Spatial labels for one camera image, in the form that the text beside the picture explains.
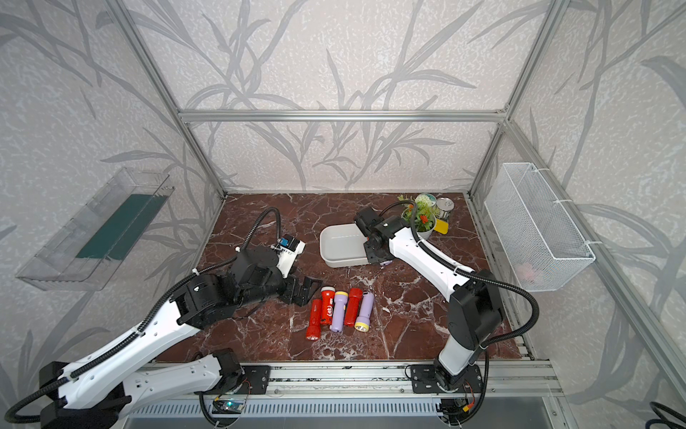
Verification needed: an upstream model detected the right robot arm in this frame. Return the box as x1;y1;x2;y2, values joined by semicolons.
355;200;540;393

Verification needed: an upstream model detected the green circuit board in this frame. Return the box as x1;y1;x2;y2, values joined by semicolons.
212;399;246;415

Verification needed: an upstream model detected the red flashlight white head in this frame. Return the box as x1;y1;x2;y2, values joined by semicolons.
321;286;336;325

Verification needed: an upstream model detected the metal tin can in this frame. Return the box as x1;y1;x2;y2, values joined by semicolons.
436;197;455;222

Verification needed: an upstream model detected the black cable corner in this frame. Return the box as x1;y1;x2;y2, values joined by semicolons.
645;401;686;429

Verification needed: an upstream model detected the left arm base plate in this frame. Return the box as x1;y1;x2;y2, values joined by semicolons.
235;365;272;395

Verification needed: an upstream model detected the yellow small object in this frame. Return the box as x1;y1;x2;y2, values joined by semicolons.
433;219;449;235

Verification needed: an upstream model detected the all-red flashlight far left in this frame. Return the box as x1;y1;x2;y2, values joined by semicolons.
305;299;323;341

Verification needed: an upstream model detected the all-red flashlight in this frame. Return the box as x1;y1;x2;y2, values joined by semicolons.
305;299;323;341
344;288;364;327

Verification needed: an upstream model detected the all-red flashlight middle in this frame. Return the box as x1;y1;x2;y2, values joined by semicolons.
344;288;364;327

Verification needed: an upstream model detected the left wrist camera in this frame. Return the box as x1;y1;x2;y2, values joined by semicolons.
272;234;305;278

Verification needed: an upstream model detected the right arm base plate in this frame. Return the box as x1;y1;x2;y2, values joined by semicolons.
407;364;484;394

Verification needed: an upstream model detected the white potted flower plant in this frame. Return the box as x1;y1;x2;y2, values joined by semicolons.
402;193;439;240

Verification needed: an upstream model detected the white plastic storage box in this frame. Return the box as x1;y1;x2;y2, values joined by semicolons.
319;223;369;268

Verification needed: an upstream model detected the clear plastic wall shelf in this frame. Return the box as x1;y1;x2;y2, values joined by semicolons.
17;167;174;291

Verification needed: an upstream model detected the white wire mesh basket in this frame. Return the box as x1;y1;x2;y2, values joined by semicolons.
484;163;596;292

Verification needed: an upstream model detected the purple flashlight yellow head down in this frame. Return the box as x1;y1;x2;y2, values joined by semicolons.
354;291;374;332

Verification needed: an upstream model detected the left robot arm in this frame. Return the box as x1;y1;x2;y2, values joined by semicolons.
4;207;314;428

